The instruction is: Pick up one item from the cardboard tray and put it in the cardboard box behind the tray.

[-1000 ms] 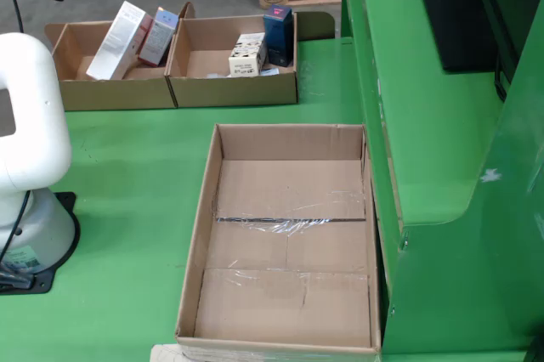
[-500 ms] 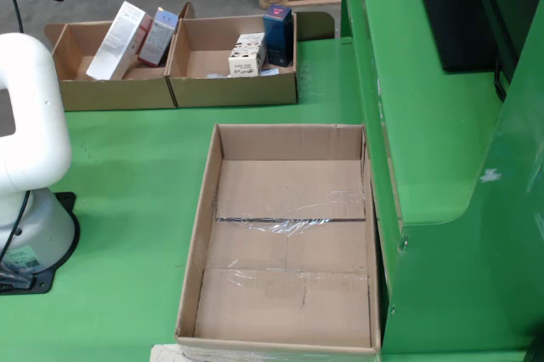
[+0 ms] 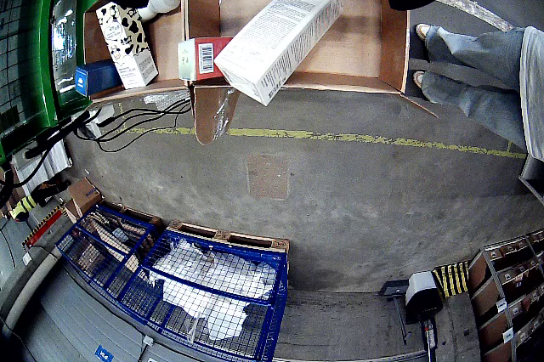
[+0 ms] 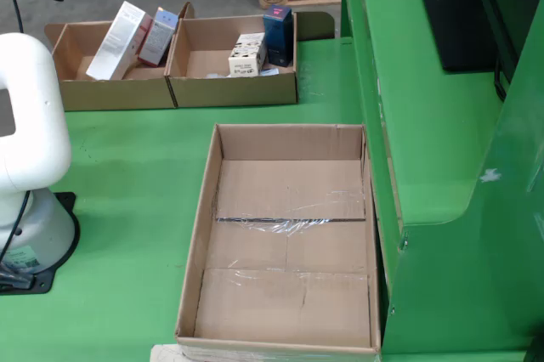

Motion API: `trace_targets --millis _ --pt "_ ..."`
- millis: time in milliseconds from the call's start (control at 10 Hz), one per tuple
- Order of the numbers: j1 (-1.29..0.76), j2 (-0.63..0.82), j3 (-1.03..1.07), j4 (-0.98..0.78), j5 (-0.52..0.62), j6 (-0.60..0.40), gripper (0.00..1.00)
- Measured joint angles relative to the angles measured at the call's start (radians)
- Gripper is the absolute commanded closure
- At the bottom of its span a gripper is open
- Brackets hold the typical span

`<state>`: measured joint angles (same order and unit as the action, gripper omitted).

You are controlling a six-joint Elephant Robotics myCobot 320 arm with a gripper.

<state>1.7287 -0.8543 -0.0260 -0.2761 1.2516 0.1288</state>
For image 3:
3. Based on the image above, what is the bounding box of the tall white carton box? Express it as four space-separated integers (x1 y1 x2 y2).
213 0 348 107

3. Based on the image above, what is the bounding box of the dark blue carton box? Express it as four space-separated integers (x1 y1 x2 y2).
74 59 124 98

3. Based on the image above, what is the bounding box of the red and grey carton box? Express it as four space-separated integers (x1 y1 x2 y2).
177 37 234 82

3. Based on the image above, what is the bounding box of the small brown cardboard box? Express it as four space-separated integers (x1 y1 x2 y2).
63 177 103 223

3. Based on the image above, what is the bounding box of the blue cage with cardboard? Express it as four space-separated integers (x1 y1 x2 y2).
56 203 161 299

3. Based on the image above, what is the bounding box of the shelf with cardboard bins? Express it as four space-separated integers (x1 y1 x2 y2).
467 229 544 362

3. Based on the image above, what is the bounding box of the silver plastic bag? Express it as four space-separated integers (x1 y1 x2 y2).
50 0 93 95

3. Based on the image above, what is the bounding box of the white cow print carton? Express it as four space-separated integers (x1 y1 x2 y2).
95 1 159 90

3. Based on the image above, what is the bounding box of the person in blue jeans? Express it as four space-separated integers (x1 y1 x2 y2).
412 24 544 163

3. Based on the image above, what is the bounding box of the white power strip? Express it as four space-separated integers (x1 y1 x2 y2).
82 105 116 129

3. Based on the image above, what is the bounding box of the yellow high visibility vest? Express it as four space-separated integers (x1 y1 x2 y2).
8 194 39 223

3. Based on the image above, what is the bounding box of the yellow black striped bumper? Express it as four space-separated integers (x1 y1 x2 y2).
432 260 471 299

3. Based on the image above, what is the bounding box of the wooden pallet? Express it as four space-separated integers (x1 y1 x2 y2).
167 220 291 255

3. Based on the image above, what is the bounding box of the grey and black floor machine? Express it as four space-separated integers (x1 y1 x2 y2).
378 270 445 357

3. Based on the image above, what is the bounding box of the crumpled white plastic sheet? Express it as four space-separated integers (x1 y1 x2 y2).
148 238 277 342

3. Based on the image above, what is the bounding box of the small blue sign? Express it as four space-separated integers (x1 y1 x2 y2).
93 344 115 362

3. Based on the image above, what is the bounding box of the green metal machine frame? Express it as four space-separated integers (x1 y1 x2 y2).
0 0 94 159

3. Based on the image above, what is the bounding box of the blue wire mesh cage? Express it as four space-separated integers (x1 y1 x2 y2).
116 228 290 362

